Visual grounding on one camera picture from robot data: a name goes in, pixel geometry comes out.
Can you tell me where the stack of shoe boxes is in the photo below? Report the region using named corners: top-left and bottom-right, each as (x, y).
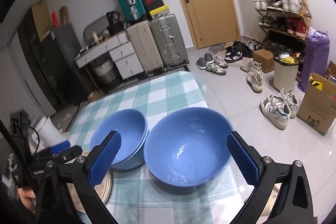
top-left (140, 0), bottom-right (172, 20)

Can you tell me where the white trash bin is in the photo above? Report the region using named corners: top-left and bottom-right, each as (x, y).
top-left (273, 52), bottom-right (299, 91)

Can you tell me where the blue bowl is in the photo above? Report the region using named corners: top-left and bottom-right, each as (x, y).
top-left (143, 107), bottom-right (234, 188)
top-left (89, 109), bottom-right (147, 166)
top-left (111, 123), bottom-right (149, 170)

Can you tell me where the small brown cardboard box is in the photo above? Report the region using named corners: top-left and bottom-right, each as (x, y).
top-left (253, 49), bottom-right (274, 73)

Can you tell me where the cream plate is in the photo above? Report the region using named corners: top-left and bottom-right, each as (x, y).
top-left (67, 151), bottom-right (114, 214)

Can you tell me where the printed cardboard box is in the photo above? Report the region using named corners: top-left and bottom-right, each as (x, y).
top-left (297, 72), bottom-right (335, 135)

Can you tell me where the teal checkered tablecloth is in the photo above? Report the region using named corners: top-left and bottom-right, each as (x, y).
top-left (67, 72), bottom-right (247, 223)

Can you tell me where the beige suitcase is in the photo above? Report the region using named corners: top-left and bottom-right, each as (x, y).
top-left (126, 20), bottom-right (164, 73)

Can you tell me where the black refrigerator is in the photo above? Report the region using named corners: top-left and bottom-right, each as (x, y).
top-left (17, 2), bottom-right (96, 116)

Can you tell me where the white electric kettle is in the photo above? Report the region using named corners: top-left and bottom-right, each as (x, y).
top-left (30, 117), bottom-right (69, 152)

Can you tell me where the teal suitcase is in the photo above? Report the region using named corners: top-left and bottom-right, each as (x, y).
top-left (118, 0), bottom-right (146, 22)

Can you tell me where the silver suitcase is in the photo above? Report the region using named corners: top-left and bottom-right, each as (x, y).
top-left (150, 14), bottom-right (189, 67)

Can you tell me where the person's left hand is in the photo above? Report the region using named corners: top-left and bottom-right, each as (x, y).
top-left (18, 186), bottom-right (36, 214)

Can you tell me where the woven laundry basket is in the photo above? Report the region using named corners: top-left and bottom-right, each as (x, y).
top-left (92, 59), bottom-right (123, 91)

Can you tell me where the oval mirror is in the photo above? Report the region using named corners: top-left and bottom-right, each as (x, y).
top-left (83, 15), bottom-right (109, 45)

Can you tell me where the white sneaker pair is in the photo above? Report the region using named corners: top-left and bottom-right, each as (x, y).
top-left (259, 89), bottom-right (299, 130)

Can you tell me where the purple bag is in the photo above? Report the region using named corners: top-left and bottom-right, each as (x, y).
top-left (298, 27), bottom-right (330, 92)

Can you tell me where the white drawer desk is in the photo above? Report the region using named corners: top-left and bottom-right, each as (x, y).
top-left (75, 31), bottom-right (145, 80)

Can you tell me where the wooden shoe rack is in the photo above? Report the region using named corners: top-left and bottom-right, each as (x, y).
top-left (254, 0), bottom-right (312, 56)

